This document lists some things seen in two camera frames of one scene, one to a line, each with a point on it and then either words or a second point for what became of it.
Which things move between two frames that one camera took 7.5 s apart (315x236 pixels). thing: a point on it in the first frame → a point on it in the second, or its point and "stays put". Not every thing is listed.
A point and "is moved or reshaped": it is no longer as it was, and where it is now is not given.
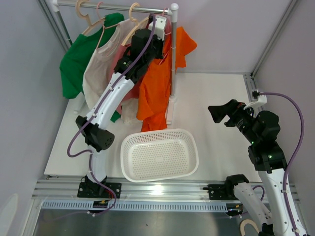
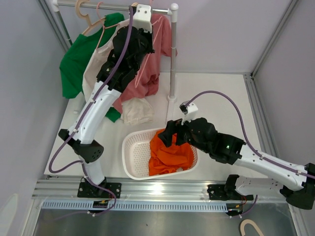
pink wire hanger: (104, 27) stays put
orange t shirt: (155, 87) → (163, 159)
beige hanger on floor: (245, 221) stays put
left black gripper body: (157, 48) → (145, 41)
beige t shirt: (112, 38) stays put
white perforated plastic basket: (159, 154) stays put
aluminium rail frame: (141, 190) stays put
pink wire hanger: (167, 34) is moved or reshaped
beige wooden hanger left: (90, 26) stays put
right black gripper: (233, 109) → (173, 127)
